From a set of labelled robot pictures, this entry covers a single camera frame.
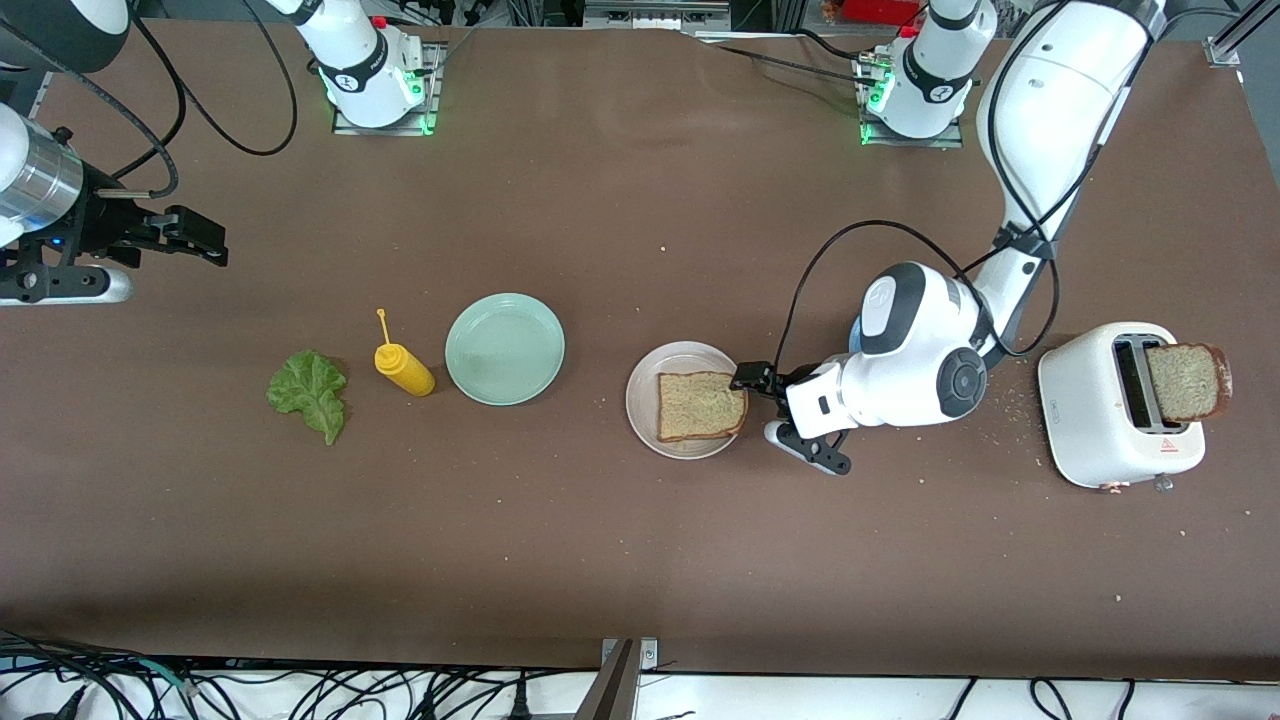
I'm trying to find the brown-crust bread slice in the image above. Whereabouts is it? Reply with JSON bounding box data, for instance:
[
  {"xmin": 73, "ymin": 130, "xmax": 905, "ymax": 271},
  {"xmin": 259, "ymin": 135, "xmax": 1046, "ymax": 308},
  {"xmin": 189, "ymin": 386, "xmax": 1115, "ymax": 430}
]
[
  {"xmin": 657, "ymin": 371, "xmax": 749, "ymax": 443},
  {"xmin": 1145, "ymin": 343, "xmax": 1233, "ymax": 423}
]

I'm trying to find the aluminium corner profile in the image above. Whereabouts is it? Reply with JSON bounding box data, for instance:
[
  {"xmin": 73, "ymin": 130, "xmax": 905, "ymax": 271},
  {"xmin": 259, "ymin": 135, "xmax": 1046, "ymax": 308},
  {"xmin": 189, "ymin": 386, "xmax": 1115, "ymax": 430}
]
[{"xmin": 1205, "ymin": 0, "xmax": 1280, "ymax": 67}]

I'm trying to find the dark metal bar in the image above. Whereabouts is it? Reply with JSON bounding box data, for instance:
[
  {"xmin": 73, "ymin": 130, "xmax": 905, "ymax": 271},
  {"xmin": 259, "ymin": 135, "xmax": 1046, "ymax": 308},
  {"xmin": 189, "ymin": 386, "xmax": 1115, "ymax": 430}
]
[{"xmin": 573, "ymin": 640, "xmax": 641, "ymax": 720}]

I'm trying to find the black cable on table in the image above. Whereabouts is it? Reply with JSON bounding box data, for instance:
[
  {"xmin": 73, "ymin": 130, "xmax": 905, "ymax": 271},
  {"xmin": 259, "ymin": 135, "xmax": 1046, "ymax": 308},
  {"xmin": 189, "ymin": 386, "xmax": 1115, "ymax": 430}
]
[{"xmin": 690, "ymin": 28, "xmax": 881, "ymax": 86}]

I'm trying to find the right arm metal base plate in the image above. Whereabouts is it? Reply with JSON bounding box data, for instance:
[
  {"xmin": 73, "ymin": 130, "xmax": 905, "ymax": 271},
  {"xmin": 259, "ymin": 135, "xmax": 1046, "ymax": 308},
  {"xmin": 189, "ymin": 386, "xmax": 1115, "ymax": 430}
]
[{"xmin": 333, "ymin": 40, "xmax": 442, "ymax": 137}]

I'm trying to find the red box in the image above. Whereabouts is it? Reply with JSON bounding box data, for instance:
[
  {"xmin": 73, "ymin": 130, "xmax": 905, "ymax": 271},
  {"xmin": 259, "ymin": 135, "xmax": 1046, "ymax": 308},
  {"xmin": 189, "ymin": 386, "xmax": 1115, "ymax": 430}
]
[{"xmin": 825, "ymin": 0, "xmax": 923, "ymax": 26}]

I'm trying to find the tangle of black floor cables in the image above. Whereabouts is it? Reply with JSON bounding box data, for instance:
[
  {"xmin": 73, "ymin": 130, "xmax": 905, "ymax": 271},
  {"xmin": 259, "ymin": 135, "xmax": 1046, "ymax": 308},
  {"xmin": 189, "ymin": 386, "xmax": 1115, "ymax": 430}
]
[{"xmin": 0, "ymin": 628, "xmax": 601, "ymax": 720}]

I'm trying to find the white toaster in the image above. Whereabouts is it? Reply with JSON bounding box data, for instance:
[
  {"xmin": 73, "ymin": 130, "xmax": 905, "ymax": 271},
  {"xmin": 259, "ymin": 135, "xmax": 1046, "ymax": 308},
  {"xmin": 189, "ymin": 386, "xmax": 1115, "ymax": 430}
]
[{"xmin": 1037, "ymin": 321, "xmax": 1207, "ymax": 494}]

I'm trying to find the beige plate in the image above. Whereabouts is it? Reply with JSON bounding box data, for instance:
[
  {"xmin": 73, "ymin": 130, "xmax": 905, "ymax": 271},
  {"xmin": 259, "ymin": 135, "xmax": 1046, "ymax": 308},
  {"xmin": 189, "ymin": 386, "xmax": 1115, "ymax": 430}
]
[{"xmin": 625, "ymin": 341, "xmax": 749, "ymax": 461}]

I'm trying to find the aluminium frame section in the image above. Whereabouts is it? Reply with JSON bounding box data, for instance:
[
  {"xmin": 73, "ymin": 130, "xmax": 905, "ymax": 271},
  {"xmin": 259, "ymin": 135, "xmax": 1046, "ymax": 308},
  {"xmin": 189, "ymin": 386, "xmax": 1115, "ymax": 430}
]
[{"xmin": 580, "ymin": 0, "xmax": 733, "ymax": 33}]

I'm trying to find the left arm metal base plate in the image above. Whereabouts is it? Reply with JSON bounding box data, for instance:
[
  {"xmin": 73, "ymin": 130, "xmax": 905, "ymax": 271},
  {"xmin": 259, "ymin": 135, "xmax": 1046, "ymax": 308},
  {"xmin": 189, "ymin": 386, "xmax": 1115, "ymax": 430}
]
[{"xmin": 858, "ymin": 55, "xmax": 964, "ymax": 150}]

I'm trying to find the silver table edge bracket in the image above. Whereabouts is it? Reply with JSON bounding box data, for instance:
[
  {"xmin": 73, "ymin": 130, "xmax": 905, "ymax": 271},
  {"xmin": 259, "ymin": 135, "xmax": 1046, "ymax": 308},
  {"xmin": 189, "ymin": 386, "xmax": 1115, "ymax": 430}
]
[{"xmin": 600, "ymin": 638, "xmax": 659, "ymax": 671}]

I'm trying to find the green lettuce leaf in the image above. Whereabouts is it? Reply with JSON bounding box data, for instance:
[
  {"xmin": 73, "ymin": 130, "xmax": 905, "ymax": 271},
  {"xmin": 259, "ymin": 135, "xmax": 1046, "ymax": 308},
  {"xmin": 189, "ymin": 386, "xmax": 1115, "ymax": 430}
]
[{"xmin": 267, "ymin": 350, "xmax": 349, "ymax": 447}]

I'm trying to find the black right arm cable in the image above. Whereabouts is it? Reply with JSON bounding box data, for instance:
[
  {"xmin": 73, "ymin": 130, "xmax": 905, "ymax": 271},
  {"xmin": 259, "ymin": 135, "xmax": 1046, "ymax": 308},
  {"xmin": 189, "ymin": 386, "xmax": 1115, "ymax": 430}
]
[{"xmin": 0, "ymin": 0, "xmax": 299, "ymax": 201}]

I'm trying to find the yellow squeeze sauce bottle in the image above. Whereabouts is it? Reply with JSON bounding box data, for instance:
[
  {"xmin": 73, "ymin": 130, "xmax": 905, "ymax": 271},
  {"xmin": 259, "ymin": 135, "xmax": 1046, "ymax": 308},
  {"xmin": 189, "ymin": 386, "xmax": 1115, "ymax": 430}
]
[{"xmin": 375, "ymin": 308, "xmax": 437, "ymax": 398}]

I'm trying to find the mint green plate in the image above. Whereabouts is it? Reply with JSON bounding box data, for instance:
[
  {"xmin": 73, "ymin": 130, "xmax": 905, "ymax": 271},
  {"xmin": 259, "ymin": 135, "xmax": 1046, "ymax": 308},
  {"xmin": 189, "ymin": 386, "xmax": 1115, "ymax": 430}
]
[{"xmin": 445, "ymin": 292, "xmax": 566, "ymax": 407}]

